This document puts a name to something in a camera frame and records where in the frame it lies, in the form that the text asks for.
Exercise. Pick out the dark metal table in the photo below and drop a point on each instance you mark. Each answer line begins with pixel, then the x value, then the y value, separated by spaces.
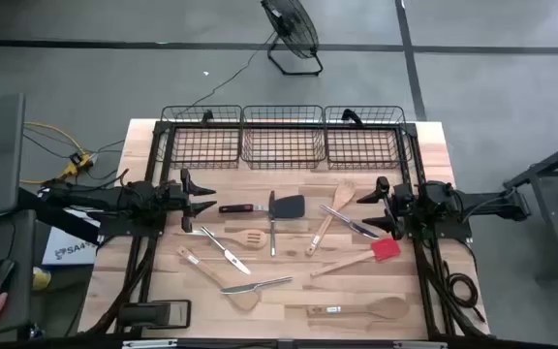
pixel 550 161

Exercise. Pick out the white printed box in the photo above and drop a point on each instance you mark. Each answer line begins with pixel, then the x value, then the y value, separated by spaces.
pixel 66 252

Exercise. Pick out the black frame bracket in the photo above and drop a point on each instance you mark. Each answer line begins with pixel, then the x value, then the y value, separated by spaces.
pixel 207 116
pixel 351 117

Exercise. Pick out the wooden slotted spoon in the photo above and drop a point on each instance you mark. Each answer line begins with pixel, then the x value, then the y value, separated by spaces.
pixel 255 239

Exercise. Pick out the dark grey desk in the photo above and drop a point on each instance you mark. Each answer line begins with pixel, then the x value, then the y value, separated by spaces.
pixel 17 252

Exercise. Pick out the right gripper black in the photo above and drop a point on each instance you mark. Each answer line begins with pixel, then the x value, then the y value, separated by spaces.
pixel 407 206

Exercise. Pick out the black floor fan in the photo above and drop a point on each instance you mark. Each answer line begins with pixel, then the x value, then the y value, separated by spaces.
pixel 291 24

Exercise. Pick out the yellow roll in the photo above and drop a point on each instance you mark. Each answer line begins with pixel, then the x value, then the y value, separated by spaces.
pixel 41 279

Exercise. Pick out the black metal frame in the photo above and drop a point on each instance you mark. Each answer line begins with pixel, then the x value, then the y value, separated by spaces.
pixel 417 160

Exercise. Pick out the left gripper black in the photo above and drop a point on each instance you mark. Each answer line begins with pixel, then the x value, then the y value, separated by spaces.
pixel 168 199

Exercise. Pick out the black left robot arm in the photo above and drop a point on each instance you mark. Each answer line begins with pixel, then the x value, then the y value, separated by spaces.
pixel 95 196

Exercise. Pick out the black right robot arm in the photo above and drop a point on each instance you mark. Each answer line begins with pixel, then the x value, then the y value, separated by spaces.
pixel 482 203

